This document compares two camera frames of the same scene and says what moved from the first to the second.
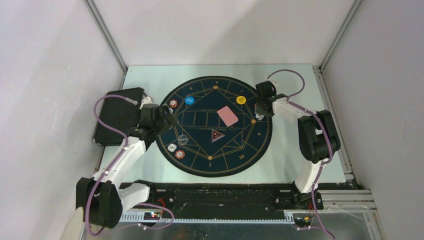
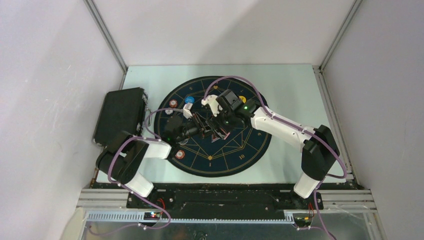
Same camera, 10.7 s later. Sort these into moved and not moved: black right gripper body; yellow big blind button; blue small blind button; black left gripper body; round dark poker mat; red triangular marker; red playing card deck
Moved: red playing card deck; black right gripper body; black left gripper body
Not moved: red triangular marker; round dark poker mat; yellow big blind button; blue small blind button
